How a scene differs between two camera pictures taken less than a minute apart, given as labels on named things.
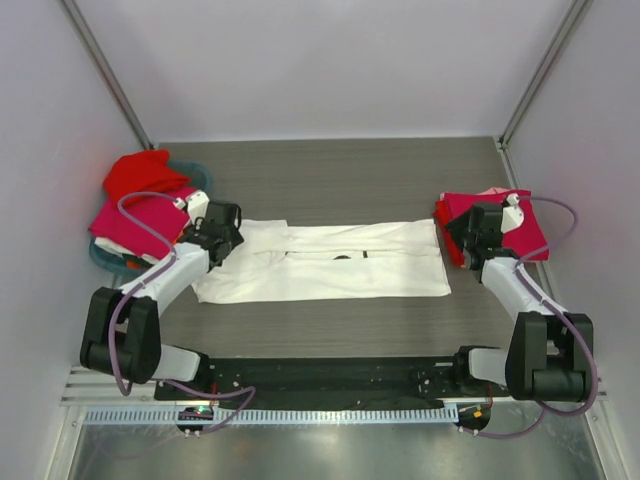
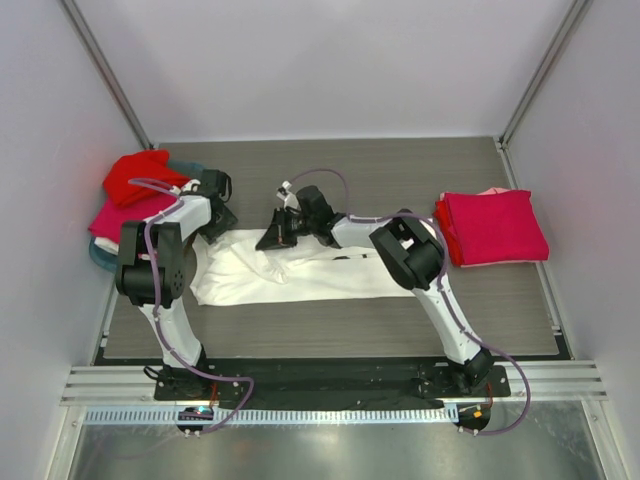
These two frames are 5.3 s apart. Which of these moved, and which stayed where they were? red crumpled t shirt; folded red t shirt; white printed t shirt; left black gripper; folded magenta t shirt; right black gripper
Moved: left black gripper; right black gripper
Stayed: folded magenta t shirt; folded red t shirt; red crumpled t shirt; white printed t shirt
